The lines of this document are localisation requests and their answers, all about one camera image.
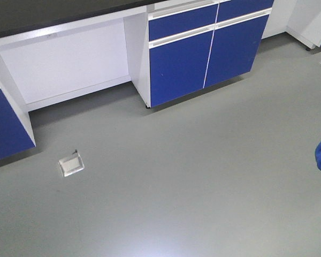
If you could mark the white blue far cabinet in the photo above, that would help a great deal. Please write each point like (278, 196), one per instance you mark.
(305, 23)

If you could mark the blue white base cabinet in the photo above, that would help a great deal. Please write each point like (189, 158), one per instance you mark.
(176, 48)

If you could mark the silver floor socket plate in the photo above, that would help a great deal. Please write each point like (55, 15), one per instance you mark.
(71, 164)

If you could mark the blue left side cabinet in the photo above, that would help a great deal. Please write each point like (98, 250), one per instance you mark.
(16, 133)

